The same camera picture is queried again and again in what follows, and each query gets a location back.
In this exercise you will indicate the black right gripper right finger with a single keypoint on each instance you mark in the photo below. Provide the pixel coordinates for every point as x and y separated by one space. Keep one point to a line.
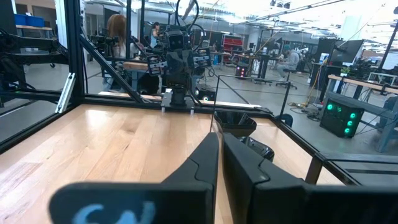
295 205

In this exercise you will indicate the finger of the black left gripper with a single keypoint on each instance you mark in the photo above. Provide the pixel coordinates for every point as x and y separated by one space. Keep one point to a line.
174 67
185 67

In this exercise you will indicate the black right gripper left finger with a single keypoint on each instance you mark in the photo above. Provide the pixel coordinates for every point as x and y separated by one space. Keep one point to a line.
140 202

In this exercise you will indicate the black glossy round plate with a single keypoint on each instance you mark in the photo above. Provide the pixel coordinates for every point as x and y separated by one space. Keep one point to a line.
261 149

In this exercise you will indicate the black glossy angular deep plate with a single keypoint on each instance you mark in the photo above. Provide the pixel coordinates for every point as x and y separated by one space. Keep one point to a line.
234 124

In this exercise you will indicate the red cabinet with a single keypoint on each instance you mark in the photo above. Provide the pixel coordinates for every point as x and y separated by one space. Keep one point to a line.
233 42

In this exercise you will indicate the person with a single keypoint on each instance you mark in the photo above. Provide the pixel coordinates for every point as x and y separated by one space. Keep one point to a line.
154 34
117 28
290 60

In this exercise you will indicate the background wooden table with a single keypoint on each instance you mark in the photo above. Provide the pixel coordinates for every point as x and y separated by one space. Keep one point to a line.
135 65

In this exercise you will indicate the dark blue chair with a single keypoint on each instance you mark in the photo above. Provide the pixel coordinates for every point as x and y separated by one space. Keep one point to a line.
286 119

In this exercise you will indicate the black office chair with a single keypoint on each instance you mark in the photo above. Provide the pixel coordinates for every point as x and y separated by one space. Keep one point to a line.
287 82

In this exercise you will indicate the black computer case lit fans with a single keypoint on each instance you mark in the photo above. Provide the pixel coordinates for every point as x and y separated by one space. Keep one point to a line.
339 121

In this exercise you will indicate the silver aluminium bar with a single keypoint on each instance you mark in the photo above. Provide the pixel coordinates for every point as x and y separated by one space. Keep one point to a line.
66 91

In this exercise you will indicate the wooden workbench top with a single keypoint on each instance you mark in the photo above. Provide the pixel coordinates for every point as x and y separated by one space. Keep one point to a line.
367 84

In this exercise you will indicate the black computer monitor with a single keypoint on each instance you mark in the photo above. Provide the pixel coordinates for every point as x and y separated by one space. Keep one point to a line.
346 51

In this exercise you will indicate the wooden top cart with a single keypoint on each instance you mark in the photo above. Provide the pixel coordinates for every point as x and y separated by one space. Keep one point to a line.
34 28

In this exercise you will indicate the blue storage bin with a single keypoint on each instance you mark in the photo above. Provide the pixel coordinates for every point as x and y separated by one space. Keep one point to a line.
35 21
20 19

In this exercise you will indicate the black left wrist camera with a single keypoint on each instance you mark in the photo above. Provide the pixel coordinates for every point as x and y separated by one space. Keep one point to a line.
176 40

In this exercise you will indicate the black metal shelf frame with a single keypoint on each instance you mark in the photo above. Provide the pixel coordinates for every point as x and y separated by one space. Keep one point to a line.
255 78

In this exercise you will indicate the black diagonal frame brace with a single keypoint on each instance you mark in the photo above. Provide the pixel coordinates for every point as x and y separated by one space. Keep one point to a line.
109 67

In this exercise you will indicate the black frame post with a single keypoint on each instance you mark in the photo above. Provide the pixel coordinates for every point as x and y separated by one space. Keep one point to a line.
74 46

